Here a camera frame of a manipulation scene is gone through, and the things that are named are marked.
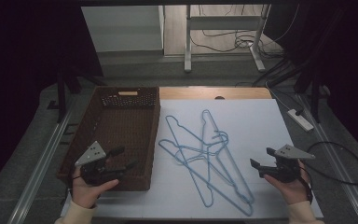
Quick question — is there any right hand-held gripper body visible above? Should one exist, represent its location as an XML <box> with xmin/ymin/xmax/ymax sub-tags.
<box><xmin>271</xmin><ymin>144</ymin><xmax>316</xmax><ymax>183</ymax></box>

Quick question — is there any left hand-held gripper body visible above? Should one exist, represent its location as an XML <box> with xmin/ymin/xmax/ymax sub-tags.
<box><xmin>74</xmin><ymin>140</ymin><xmax>119</xmax><ymax>187</ymax></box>

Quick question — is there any brown wicker basket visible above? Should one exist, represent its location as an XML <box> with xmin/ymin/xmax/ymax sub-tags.
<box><xmin>56</xmin><ymin>86</ymin><xmax>161</xmax><ymax>192</ymax></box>

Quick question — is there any person's right hand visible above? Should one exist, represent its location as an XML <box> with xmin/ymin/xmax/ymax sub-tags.
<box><xmin>263</xmin><ymin>161</ymin><xmax>313</xmax><ymax>206</ymax></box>

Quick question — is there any person's left hand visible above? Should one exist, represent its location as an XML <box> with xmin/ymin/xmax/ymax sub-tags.
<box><xmin>71</xmin><ymin>167</ymin><xmax>120</xmax><ymax>209</ymax></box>

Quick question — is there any white power strip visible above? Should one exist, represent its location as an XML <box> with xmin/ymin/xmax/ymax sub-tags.
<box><xmin>287</xmin><ymin>108</ymin><xmax>315</xmax><ymax>133</ymax></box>

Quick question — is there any black tripod stand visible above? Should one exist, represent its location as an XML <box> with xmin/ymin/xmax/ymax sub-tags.
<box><xmin>252</xmin><ymin>54</ymin><xmax>335</xmax><ymax>124</ymax></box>
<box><xmin>47</xmin><ymin>60</ymin><xmax>108</xmax><ymax>125</ymax></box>

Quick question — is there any dark curtain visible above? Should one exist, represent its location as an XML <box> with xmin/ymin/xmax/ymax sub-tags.
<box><xmin>0</xmin><ymin>0</ymin><xmax>104</xmax><ymax>190</ymax></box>
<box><xmin>262</xmin><ymin>0</ymin><xmax>358</xmax><ymax>157</ymax></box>

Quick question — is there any white cabinet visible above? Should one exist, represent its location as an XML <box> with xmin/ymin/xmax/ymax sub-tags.
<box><xmin>81</xmin><ymin>5</ymin><xmax>165</xmax><ymax>53</ymax></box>

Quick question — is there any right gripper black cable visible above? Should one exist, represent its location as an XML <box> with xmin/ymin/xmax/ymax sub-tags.
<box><xmin>297</xmin><ymin>166</ymin><xmax>314</xmax><ymax>204</ymax></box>

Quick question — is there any white power cable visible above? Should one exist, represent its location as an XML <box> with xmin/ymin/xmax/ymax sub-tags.
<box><xmin>264</xmin><ymin>81</ymin><xmax>292</xmax><ymax>112</ymax></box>

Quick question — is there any aluminium rail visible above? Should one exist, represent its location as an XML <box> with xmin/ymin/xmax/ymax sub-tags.
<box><xmin>296</xmin><ymin>92</ymin><xmax>358</xmax><ymax>224</ymax></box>
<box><xmin>7</xmin><ymin>102</ymin><xmax>77</xmax><ymax>224</ymax></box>

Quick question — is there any black looped cable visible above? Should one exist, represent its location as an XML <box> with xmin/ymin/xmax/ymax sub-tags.
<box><xmin>303</xmin><ymin>141</ymin><xmax>358</xmax><ymax>187</ymax></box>

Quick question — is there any tangle of black floor cables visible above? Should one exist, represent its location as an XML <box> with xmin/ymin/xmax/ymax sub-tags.
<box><xmin>188</xmin><ymin>4</ymin><xmax>301</xmax><ymax>60</ymax></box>

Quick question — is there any white metal table frame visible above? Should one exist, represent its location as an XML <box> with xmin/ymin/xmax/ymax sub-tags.
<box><xmin>184</xmin><ymin>4</ymin><xmax>272</xmax><ymax>74</ymax></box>

